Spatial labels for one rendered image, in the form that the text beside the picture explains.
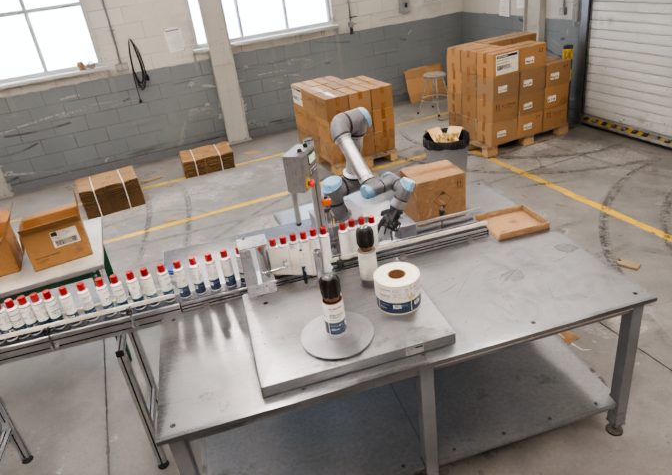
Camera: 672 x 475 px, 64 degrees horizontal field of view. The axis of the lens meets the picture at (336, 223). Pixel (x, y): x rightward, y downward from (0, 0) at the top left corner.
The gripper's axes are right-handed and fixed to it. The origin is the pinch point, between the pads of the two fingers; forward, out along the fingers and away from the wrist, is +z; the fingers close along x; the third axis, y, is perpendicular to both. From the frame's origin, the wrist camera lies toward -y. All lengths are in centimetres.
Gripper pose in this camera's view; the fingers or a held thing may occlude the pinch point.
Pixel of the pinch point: (380, 239)
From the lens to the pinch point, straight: 284.5
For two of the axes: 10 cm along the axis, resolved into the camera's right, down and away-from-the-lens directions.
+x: 8.9, 2.5, 3.8
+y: 2.6, 4.1, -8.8
